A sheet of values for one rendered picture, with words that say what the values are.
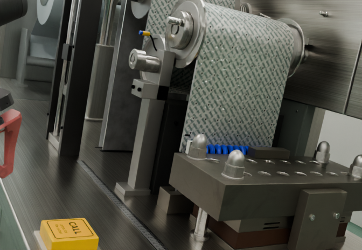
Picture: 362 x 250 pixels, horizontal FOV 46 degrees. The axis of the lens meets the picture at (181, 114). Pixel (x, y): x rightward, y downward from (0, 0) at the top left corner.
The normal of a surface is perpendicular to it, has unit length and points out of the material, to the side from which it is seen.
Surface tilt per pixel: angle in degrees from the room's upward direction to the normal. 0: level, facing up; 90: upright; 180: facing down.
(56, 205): 0
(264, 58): 90
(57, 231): 0
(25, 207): 0
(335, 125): 90
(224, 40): 90
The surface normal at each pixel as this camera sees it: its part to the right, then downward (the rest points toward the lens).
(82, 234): 0.18, -0.97
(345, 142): -0.85, -0.07
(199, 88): 0.50, 0.23
